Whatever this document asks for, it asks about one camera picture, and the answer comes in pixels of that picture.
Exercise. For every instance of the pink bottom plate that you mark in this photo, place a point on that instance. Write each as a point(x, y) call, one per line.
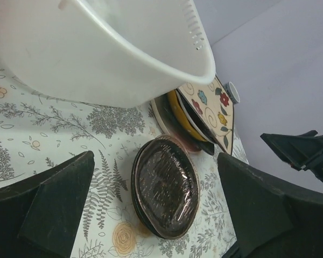
point(169, 124)

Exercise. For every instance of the yellow plate in stack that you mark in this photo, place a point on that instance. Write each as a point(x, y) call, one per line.
point(181, 117)

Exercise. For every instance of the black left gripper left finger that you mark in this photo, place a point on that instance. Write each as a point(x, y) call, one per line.
point(40, 215)

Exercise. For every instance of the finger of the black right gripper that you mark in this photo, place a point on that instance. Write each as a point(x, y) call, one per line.
point(296, 150)

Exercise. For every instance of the floral tablecloth mat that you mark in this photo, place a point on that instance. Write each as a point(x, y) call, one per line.
point(39, 132)

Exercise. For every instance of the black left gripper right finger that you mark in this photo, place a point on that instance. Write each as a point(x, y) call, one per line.
point(271, 217)

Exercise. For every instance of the black round plate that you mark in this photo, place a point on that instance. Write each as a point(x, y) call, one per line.
point(136, 205)

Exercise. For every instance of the grey mug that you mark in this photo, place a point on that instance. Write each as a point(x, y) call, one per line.
point(232, 92)

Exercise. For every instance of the square floral ceramic plate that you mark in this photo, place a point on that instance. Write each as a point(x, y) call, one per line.
point(210, 111)

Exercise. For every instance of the white plastic bin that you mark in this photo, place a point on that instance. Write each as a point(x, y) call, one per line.
point(115, 53)

